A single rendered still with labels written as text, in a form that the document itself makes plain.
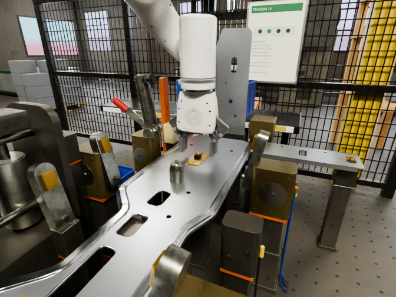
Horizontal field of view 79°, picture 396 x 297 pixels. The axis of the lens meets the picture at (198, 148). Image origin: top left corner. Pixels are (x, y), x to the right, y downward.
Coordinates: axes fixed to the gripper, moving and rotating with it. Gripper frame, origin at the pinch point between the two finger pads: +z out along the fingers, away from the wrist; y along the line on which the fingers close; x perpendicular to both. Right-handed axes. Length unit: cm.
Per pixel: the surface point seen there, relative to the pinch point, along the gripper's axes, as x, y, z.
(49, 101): 290, -462, 75
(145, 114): -1.8, -14.8, -8.5
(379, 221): 35, 57, 33
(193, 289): -39.1, 15.8, -1.6
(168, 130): 6.2, -12.5, -1.7
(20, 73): 272, -501, 19
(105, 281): -39.3, 3.6, 3.0
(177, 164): -13.3, 0.6, -1.5
